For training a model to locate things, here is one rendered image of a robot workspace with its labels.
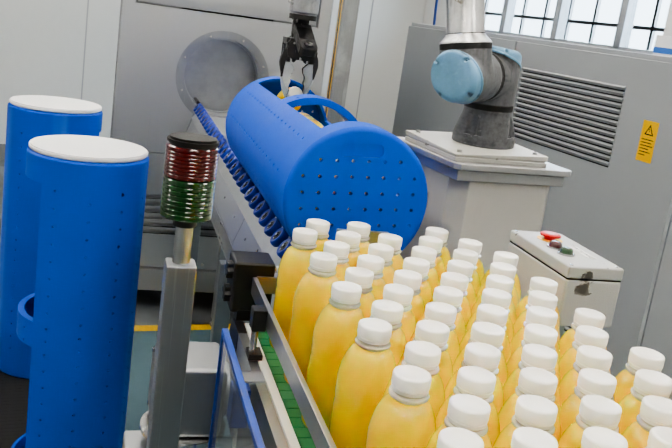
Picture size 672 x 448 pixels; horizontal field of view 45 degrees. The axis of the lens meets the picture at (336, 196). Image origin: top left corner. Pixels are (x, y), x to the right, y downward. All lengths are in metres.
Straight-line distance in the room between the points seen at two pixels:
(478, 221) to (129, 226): 0.82
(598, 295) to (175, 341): 0.67
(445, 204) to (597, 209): 1.44
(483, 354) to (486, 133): 1.07
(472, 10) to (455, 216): 0.46
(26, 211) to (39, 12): 3.87
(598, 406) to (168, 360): 0.52
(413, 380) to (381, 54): 6.35
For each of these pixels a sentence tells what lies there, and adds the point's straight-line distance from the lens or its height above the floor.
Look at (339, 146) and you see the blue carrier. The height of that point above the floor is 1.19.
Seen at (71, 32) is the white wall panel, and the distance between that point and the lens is 6.43.
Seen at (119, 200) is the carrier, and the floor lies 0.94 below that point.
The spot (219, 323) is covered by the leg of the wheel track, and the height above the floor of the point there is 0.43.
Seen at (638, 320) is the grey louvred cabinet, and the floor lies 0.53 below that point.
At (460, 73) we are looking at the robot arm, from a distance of 1.77.
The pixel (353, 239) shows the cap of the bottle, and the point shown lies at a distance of 1.26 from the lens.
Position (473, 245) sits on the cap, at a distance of 1.34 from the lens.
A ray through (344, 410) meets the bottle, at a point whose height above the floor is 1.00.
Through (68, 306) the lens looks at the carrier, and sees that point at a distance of 2.01.
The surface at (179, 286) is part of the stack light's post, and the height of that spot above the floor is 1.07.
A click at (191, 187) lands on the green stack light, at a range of 0.97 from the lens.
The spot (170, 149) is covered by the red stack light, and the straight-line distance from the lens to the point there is 0.97.
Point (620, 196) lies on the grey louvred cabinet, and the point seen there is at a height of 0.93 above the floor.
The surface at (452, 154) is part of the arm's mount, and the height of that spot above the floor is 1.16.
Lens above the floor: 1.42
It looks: 13 degrees down
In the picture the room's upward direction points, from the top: 8 degrees clockwise
